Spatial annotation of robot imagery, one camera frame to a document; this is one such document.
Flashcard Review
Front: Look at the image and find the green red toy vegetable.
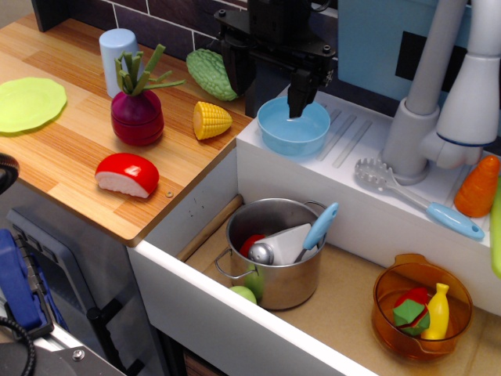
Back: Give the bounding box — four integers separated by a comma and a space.
392, 287, 430, 337

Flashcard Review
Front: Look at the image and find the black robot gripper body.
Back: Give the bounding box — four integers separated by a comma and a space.
214, 1, 334, 85

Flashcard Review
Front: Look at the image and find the light blue backboard panel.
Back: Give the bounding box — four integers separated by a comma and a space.
337, 0, 473, 103

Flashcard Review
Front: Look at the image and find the orange transparent bowl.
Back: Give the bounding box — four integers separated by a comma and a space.
372, 254, 473, 361

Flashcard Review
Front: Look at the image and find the yellow toy corn half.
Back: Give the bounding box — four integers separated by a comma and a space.
193, 101, 232, 140

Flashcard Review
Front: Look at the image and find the silver toy shaker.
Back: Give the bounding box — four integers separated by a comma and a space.
248, 243, 274, 265

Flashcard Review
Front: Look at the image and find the blue clamp tool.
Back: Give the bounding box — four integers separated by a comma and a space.
1, 229, 67, 338

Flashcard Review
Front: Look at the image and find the orange toy carrot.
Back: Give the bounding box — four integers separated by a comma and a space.
454, 155, 500, 218

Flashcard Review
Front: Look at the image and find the red white toy sushi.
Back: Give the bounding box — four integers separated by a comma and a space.
95, 153, 160, 198

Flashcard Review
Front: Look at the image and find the purple toy beet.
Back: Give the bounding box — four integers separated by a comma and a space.
110, 44, 185, 146

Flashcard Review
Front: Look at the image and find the green toy apple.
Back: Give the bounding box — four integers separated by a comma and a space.
229, 286, 258, 305

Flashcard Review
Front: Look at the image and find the black cable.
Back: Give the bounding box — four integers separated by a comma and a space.
0, 315, 38, 376

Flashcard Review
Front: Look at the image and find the green toy bitter gourd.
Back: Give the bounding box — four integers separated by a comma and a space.
186, 49, 238, 101

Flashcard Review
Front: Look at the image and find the green toy item right edge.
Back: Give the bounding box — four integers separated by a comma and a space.
489, 184, 501, 278

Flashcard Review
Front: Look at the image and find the yellow toy bottle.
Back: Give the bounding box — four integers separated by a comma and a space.
420, 283, 449, 341

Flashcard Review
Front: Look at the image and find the white toy sink unit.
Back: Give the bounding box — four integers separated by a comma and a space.
129, 93, 500, 375

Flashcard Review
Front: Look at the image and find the red toy tomato in pot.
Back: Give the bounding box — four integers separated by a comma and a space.
240, 234, 265, 258

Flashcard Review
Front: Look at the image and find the light blue plastic cup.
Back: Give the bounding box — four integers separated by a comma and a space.
98, 27, 140, 99

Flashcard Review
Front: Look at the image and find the green plastic plate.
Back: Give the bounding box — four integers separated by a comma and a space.
1, 78, 67, 133

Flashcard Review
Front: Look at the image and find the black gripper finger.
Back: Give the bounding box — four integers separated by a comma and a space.
221, 35, 256, 96
287, 69, 319, 118

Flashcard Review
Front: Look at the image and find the light blue plastic bowl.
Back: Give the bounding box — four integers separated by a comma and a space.
257, 96, 330, 157

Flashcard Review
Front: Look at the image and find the grey toy faucet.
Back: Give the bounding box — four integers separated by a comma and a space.
381, 0, 501, 186

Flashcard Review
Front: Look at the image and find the blue handled utensil in pot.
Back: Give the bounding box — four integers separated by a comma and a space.
294, 202, 339, 263

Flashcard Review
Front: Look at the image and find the stainless steel pot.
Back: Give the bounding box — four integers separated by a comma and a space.
214, 198, 326, 310

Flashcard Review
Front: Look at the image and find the pasta spoon blue handle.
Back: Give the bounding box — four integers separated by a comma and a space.
355, 158, 485, 240

